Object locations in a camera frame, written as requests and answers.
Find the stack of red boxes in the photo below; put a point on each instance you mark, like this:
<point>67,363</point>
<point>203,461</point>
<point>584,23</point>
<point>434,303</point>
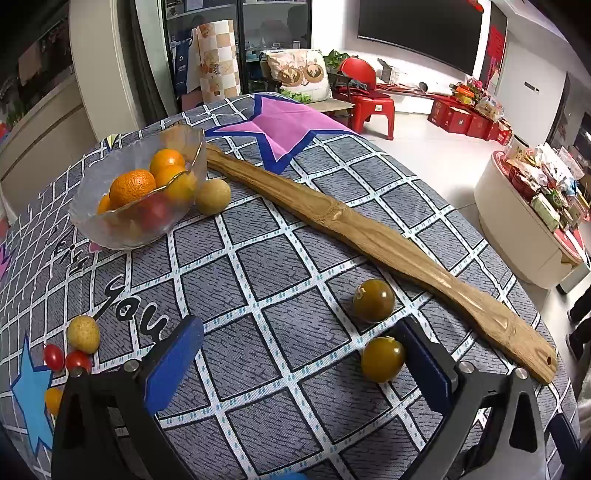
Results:
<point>461,119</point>

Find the red plastic chair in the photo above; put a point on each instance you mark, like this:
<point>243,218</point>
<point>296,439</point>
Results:
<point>358,71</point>

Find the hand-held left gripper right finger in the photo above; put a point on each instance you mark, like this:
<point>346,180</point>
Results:
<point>429,369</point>

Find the long wooden stick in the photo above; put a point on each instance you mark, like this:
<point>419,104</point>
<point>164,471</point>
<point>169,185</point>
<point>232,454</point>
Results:
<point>369,240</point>

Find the red cherry tomato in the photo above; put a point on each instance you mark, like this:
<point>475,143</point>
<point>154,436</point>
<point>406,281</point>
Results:
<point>53,357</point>
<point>78,362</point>

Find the green potted plant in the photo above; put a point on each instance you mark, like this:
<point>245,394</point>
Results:
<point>334,60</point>

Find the pile of snack packets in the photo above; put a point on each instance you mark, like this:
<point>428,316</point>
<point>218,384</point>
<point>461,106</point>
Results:
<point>549,184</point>

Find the large textured mandarin orange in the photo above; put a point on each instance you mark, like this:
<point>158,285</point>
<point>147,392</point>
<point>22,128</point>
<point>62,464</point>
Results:
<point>133,187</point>

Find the grey grid printed blanket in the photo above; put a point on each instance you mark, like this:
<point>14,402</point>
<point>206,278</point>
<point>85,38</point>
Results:
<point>277,277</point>

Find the smooth mandarin orange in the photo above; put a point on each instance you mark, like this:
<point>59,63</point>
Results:
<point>181,187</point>
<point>104,204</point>
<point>167,160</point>

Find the green-brown tomato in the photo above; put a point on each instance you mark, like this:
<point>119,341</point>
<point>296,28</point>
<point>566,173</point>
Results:
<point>383,360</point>
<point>374,300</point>

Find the clear glass bowl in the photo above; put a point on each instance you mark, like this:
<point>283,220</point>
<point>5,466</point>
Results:
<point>92,221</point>

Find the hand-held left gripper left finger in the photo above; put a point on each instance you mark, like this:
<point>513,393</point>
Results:
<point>173,364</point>

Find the red plastic stool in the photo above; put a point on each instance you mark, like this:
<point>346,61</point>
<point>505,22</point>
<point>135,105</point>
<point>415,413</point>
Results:
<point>374,110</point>

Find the tan longan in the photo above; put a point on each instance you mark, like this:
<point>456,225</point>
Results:
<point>83,334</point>
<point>212,196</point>

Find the yellow cherry tomato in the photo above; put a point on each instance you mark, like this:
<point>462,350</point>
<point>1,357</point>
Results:
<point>53,399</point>

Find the printed white pillow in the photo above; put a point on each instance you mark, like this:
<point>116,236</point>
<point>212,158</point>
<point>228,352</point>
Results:
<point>300,74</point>

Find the checkered roll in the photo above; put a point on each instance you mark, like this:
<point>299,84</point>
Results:
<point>214,60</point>

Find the blue bag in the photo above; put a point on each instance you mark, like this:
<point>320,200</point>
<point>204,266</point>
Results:
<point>182,64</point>

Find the round white table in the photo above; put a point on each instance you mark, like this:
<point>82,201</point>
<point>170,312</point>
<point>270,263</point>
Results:
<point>512,226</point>

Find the cardboard box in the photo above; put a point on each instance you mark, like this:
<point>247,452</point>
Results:
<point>332,110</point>

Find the black television screen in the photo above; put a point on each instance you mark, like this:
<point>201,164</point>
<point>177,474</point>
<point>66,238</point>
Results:
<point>415,32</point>

